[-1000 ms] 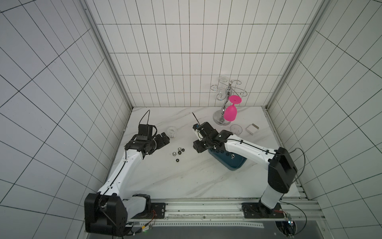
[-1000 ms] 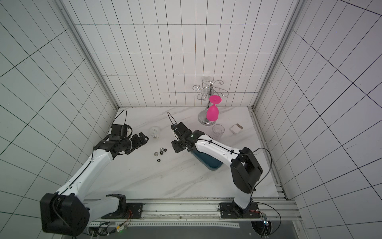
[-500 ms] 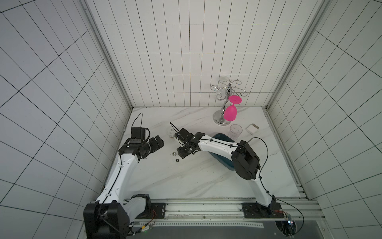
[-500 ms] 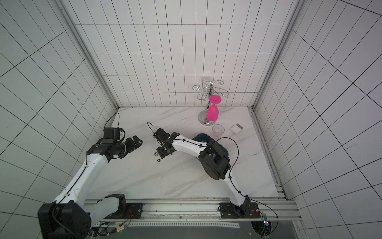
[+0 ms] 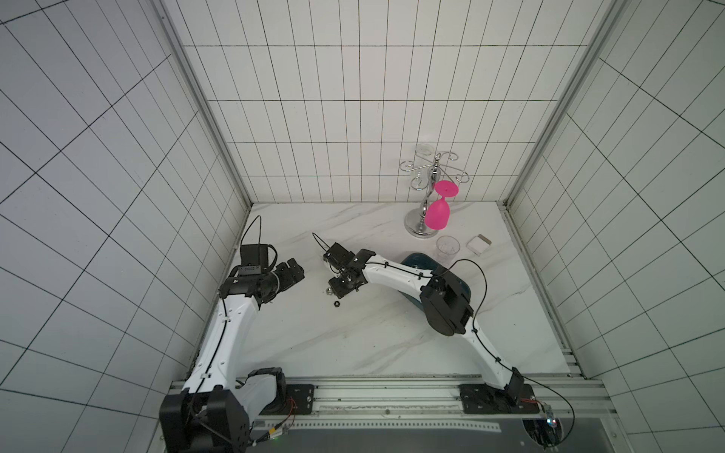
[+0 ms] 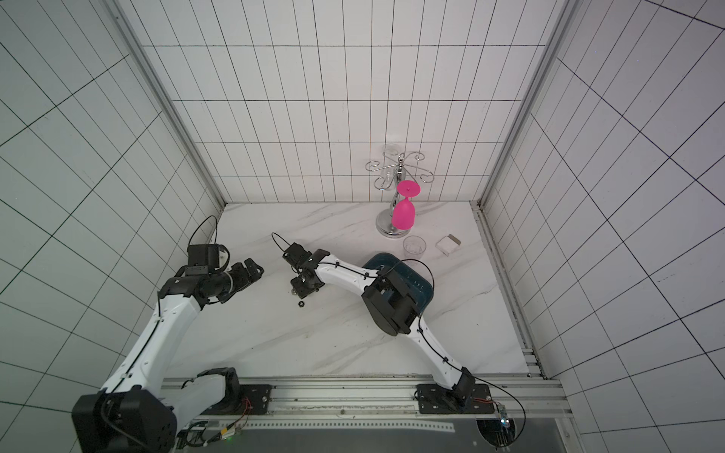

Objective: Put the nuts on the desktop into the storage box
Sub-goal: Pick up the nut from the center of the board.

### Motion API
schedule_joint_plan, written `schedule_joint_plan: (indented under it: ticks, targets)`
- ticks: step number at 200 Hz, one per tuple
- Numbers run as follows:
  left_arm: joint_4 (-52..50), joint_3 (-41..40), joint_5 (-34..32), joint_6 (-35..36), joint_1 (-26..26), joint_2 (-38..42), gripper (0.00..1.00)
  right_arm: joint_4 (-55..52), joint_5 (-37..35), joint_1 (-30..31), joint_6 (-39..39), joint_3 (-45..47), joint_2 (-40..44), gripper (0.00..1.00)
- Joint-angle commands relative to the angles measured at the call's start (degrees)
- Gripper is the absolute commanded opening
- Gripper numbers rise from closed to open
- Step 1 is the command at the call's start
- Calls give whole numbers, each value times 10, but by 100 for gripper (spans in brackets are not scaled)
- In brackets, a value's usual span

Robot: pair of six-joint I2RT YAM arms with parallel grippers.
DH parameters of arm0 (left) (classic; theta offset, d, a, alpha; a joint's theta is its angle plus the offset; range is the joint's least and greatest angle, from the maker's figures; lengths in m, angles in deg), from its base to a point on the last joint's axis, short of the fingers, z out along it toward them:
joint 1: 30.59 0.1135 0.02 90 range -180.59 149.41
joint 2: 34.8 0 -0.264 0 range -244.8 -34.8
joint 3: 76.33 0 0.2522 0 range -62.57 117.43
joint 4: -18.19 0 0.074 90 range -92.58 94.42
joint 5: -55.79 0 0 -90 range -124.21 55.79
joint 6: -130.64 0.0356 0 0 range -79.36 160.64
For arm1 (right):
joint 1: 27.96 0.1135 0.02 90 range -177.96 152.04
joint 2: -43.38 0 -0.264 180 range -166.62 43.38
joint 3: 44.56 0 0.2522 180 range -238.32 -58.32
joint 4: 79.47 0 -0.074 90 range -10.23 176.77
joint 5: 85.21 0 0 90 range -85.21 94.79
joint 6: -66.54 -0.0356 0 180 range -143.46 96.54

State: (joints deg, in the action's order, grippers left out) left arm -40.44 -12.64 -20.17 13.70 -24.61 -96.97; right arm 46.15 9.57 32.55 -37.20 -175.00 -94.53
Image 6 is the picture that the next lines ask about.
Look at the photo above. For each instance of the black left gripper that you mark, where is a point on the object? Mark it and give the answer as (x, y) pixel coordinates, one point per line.
(243, 278)

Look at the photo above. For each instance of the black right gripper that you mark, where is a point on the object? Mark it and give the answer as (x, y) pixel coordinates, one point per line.
(303, 269)

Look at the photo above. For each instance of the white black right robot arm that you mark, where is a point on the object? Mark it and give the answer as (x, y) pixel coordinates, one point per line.
(396, 298)

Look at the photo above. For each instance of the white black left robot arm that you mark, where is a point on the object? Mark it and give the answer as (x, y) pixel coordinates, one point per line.
(128, 413)

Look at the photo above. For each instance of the teal plastic storage box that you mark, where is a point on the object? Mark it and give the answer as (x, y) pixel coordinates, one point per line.
(421, 290)

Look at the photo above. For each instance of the small white box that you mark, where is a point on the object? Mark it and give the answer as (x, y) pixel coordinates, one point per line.
(448, 245)

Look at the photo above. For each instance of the clear plastic cup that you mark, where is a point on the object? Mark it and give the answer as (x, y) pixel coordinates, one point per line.
(414, 247)

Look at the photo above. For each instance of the pink plastic wine glass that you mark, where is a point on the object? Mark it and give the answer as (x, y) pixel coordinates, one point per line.
(403, 217)

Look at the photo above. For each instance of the chrome glass hanger stand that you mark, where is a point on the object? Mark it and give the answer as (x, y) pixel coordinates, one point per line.
(400, 172)

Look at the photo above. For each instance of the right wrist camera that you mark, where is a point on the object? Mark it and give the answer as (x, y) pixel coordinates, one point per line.
(299, 258)

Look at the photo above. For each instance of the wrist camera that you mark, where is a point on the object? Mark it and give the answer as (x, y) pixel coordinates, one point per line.
(206, 259)
(299, 258)

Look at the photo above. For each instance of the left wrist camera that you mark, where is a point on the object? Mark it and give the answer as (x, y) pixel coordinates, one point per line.
(206, 259)

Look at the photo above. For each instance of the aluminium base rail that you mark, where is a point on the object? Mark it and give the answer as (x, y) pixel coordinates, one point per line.
(393, 402)

